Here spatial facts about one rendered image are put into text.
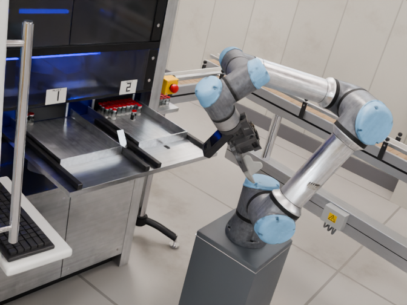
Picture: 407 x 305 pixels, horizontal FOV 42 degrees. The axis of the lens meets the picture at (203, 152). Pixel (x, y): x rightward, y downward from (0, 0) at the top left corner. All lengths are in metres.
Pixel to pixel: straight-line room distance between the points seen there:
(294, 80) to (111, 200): 1.23
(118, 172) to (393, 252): 1.43
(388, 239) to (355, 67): 2.02
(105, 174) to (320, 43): 2.97
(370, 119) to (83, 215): 1.40
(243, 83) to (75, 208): 1.23
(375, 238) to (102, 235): 1.31
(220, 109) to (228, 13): 3.57
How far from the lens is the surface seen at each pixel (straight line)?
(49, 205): 2.30
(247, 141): 1.51
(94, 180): 1.81
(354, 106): 1.58
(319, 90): 1.63
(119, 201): 2.55
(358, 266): 3.43
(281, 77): 1.56
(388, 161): 2.57
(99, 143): 2.05
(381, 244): 2.73
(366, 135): 1.56
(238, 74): 1.40
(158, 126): 2.27
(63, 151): 1.96
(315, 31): 4.53
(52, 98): 2.05
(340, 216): 2.73
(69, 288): 2.70
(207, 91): 1.37
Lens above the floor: 1.82
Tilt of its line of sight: 26 degrees down
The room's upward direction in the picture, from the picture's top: 14 degrees clockwise
